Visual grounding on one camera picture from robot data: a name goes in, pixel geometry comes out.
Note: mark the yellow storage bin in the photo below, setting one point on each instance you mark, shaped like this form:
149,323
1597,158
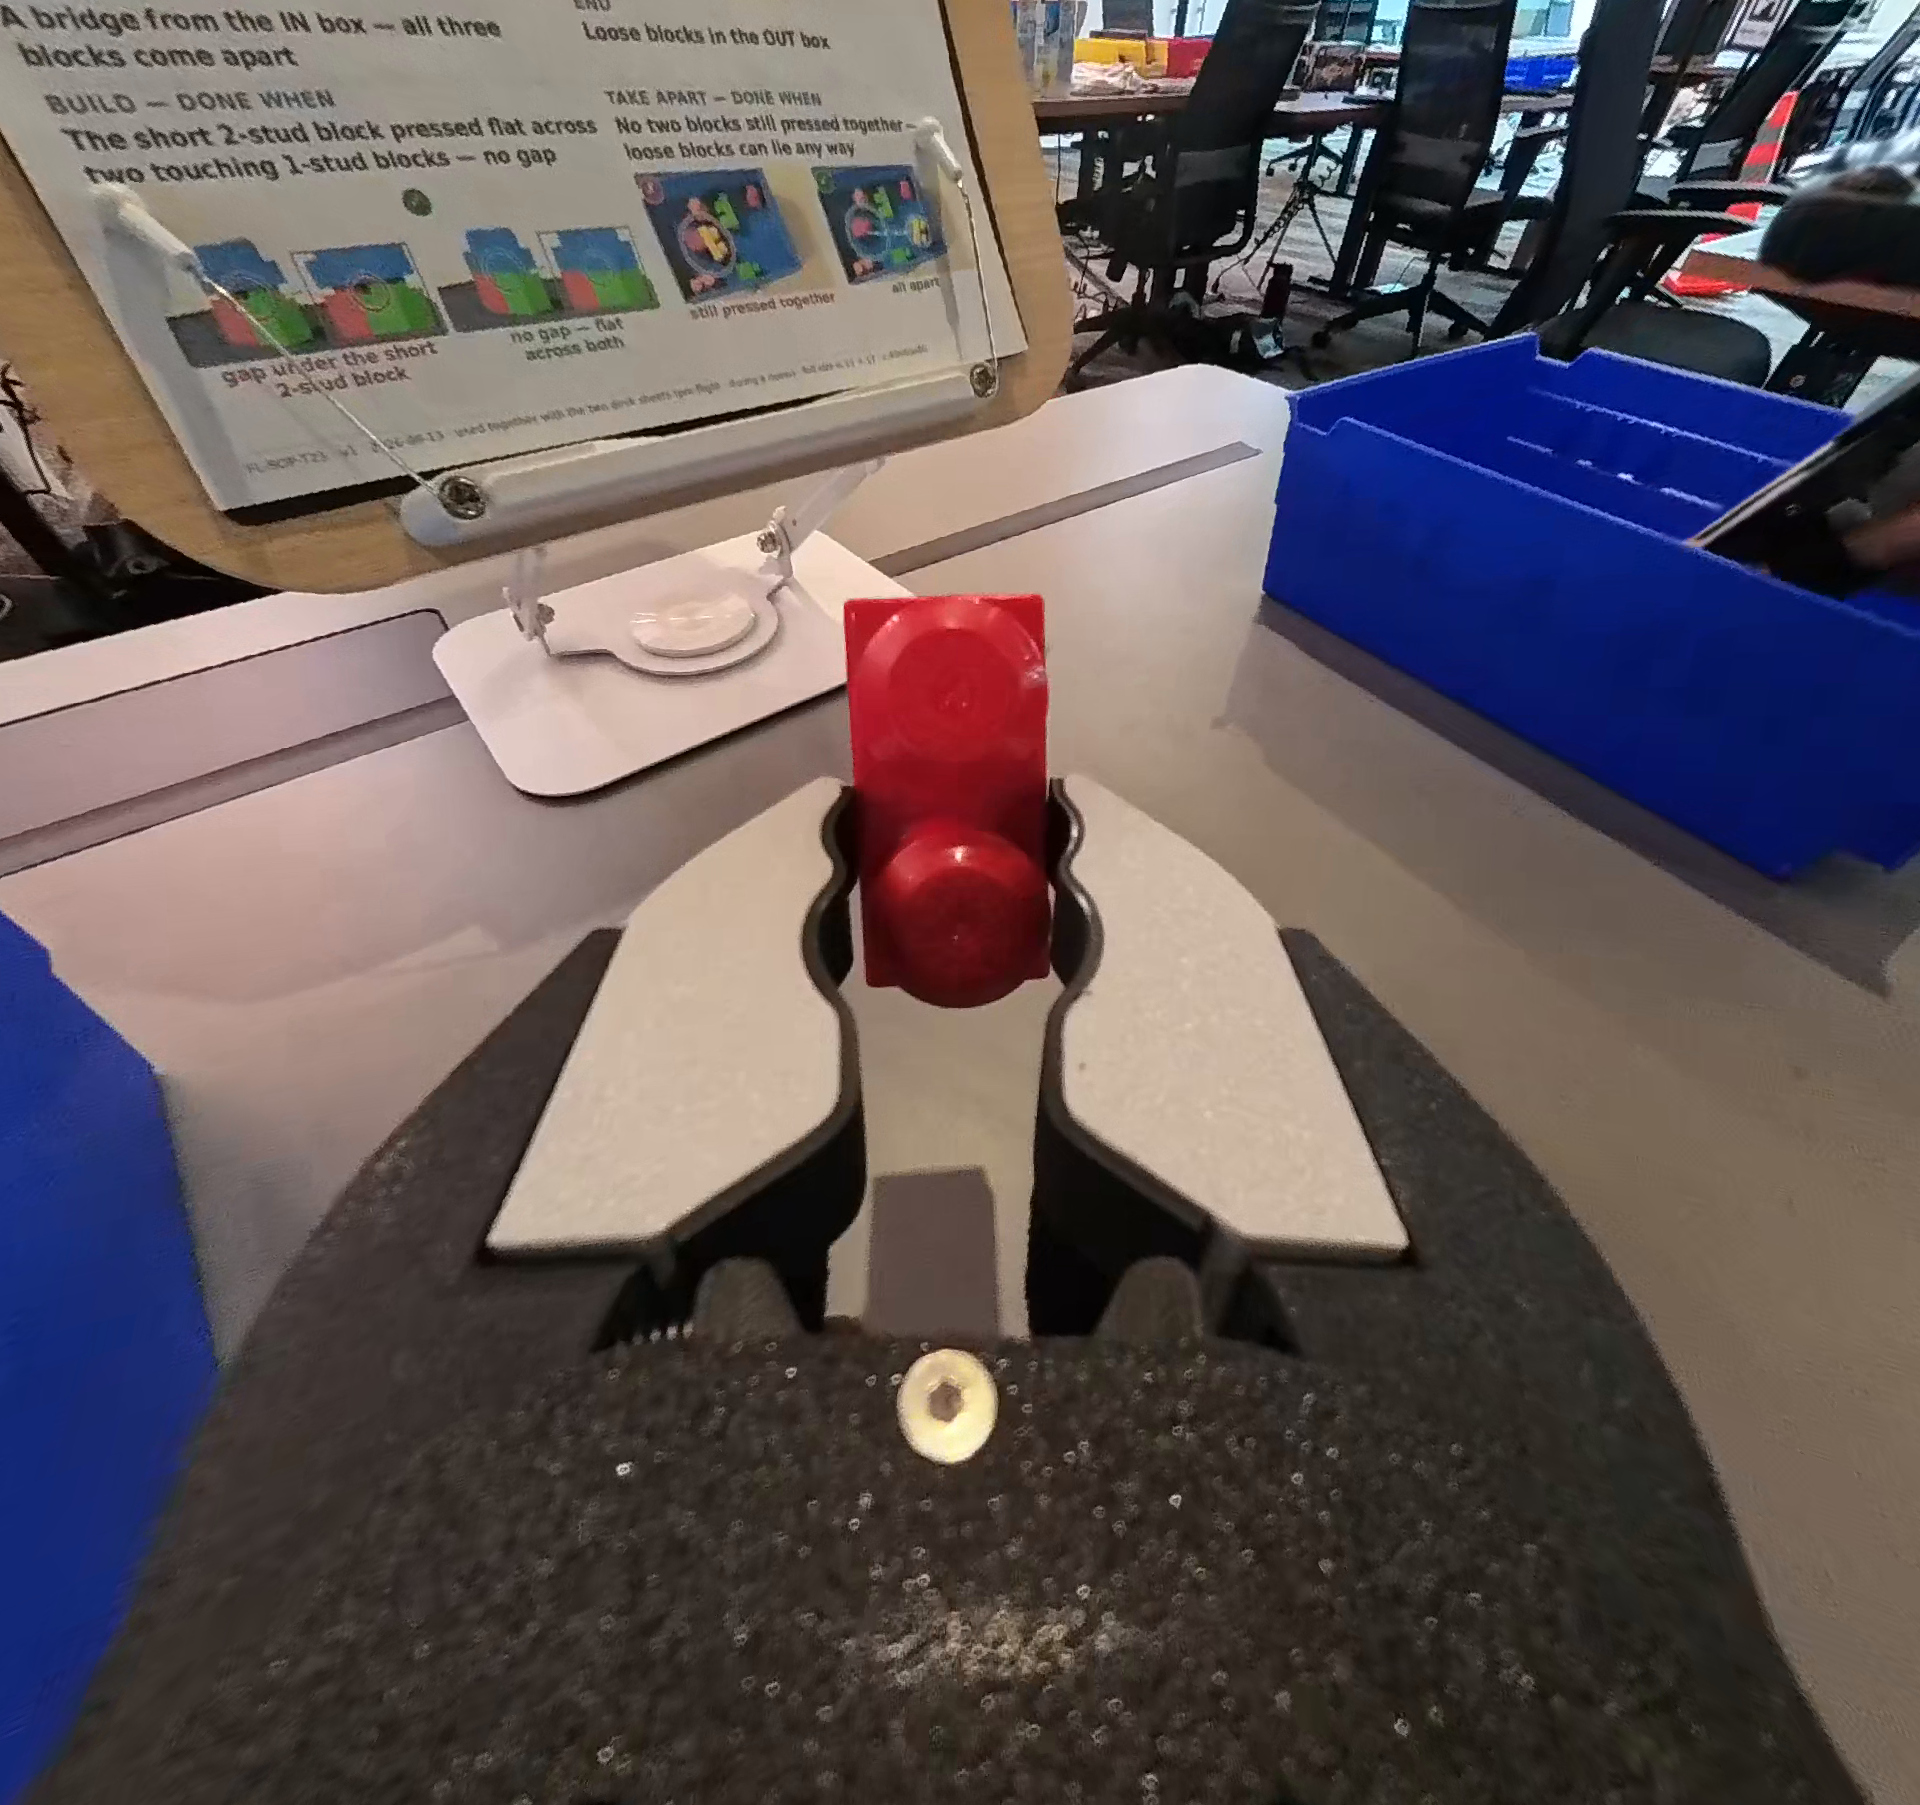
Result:
1117,53

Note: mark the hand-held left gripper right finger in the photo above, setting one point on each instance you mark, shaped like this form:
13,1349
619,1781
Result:
1215,1055

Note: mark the red storage bin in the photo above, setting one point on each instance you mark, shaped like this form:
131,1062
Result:
1187,59

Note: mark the instruction board on white stand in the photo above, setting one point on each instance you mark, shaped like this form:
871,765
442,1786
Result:
524,186

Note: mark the black office chair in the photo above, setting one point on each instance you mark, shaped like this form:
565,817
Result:
1440,79
1245,79
1621,139

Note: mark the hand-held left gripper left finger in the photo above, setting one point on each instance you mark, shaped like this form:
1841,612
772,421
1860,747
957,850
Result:
691,1055

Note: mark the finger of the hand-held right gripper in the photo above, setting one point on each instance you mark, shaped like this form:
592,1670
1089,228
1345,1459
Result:
1851,484

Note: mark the red mega block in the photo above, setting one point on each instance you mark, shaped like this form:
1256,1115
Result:
945,724

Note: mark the orange traffic cone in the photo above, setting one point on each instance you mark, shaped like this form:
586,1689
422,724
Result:
1766,148
1696,278

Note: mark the dark wooden table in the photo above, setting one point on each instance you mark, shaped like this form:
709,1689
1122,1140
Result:
1201,110

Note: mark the blue storage bin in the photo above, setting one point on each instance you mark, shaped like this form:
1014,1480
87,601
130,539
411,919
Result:
1500,606
75,1311

